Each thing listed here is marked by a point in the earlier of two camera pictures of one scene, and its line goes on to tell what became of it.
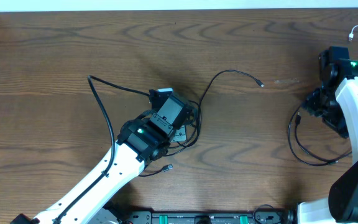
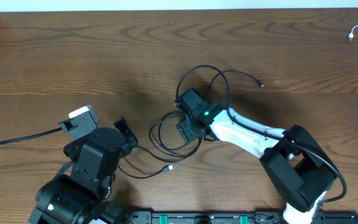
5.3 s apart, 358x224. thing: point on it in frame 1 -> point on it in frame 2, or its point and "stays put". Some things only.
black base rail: x=242 y=217 stays put
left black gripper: x=190 y=111 -> x=126 y=132
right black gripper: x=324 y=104 -> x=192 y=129
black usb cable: x=171 y=166 -> x=221 y=77
